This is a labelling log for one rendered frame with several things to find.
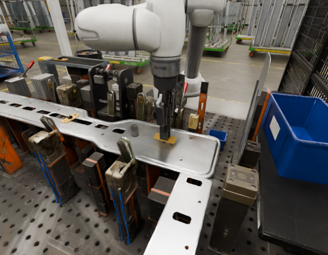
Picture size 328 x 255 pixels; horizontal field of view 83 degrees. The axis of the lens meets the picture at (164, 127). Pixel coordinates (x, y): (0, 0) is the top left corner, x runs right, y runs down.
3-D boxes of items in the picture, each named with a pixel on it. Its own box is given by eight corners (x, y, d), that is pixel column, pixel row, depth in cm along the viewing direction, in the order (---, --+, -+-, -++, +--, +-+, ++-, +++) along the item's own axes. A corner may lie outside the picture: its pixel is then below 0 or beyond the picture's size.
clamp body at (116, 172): (112, 239, 70) (92, 174, 51) (128, 212, 79) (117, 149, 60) (133, 249, 67) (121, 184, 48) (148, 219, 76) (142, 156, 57)
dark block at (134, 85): (133, 154, 109) (125, 86, 87) (139, 147, 115) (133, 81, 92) (141, 157, 108) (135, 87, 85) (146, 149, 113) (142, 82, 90)
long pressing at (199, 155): (-49, 105, 99) (-50, 102, 98) (-3, 90, 117) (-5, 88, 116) (212, 183, 56) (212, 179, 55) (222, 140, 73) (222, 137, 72)
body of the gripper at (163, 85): (159, 69, 61) (160, 95, 66) (148, 76, 54) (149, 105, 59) (181, 71, 59) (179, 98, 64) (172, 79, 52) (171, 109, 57)
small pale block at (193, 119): (183, 179, 93) (188, 117, 74) (185, 175, 96) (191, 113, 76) (190, 181, 92) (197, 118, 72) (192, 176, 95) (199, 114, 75)
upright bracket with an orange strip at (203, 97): (190, 175, 96) (200, 81, 69) (191, 173, 97) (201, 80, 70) (196, 177, 95) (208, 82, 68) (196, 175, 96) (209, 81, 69)
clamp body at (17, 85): (24, 130, 131) (-1, 80, 111) (38, 123, 139) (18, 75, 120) (34, 133, 128) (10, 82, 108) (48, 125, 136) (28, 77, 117)
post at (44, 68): (57, 121, 142) (36, 61, 118) (66, 116, 147) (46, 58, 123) (65, 123, 139) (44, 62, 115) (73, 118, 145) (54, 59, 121)
